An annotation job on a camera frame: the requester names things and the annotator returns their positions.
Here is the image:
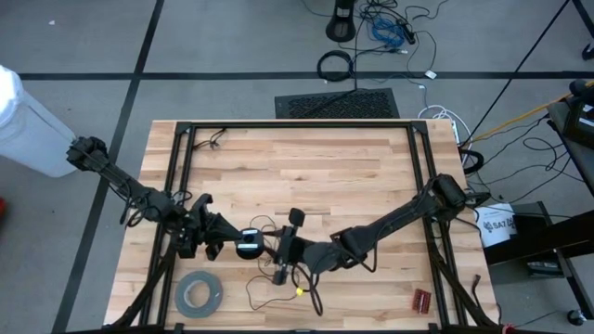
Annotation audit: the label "black equipment cart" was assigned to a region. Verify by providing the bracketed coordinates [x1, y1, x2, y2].
[482, 99, 594, 321]

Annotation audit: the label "grey duct tape roll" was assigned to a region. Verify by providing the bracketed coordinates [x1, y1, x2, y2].
[174, 270, 224, 319]

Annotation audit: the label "thin dark cord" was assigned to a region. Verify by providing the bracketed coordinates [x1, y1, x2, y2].
[244, 213, 303, 312]

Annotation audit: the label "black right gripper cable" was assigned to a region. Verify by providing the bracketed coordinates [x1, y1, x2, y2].
[291, 263, 325, 317]

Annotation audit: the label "black cord spool white labels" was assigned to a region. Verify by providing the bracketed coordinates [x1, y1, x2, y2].
[234, 227, 265, 261]

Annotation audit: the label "red connector block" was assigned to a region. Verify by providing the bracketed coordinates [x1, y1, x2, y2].
[410, 288, 433, 315]

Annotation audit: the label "white power strip with cable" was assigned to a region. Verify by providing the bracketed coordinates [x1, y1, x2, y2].
[416, 105, 473, 167]

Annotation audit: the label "black power strip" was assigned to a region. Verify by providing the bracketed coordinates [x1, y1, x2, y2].
[396, 18, 418, 46]

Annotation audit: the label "black hanging cable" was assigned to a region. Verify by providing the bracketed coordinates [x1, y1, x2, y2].
[458, 0, 571, 148]

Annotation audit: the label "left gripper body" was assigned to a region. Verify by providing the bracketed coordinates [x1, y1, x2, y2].
[175, 193, 225, 262]

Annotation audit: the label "black electronic device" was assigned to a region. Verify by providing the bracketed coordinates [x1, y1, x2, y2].
[568, 78, 594, 149]

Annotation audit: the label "coiled black floor cable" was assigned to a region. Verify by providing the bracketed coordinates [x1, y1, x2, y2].
[316, 49, 355, 84]

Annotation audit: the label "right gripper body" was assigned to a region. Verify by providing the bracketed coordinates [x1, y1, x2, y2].
[271, 207, 307, 287]

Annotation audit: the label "brown cable with plug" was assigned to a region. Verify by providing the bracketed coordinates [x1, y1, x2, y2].
[470, 273, 484, 307]

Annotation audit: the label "yellow floor cable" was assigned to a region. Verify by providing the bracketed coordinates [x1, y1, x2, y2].
[468, 79, 594, 143]

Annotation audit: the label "small black cable bundle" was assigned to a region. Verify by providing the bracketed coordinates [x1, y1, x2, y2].
[191, 127, 228, 151]

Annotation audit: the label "black aluminium table frame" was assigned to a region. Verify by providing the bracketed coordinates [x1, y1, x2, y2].
[104, 120, 500, 334]

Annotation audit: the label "black floor mat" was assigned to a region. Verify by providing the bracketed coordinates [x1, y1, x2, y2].
[274, 87, 401, 120]

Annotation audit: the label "coiled blue cable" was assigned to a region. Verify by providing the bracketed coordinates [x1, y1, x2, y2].
[370, 17, 406, 48]

